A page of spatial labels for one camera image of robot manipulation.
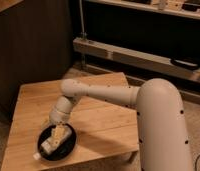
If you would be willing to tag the wooden shelf unit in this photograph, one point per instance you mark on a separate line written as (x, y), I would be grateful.
(139, 35)

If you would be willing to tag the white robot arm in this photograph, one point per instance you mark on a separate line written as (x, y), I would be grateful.
(163, 135)

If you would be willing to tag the black object on shelf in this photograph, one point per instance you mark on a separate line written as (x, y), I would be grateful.
(183, 64)

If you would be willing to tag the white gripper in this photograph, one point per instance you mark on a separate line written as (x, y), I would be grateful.
(60, 113)

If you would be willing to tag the black ceramic bowl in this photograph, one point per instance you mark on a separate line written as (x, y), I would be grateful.
(57, 143)

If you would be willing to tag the wooden table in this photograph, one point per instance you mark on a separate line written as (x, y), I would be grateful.
(103, 130)

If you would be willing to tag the dark wooden cabinet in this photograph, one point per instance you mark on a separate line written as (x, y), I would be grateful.
(35, 45)

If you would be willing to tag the metal pole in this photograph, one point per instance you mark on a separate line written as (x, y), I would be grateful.
(83, 32)

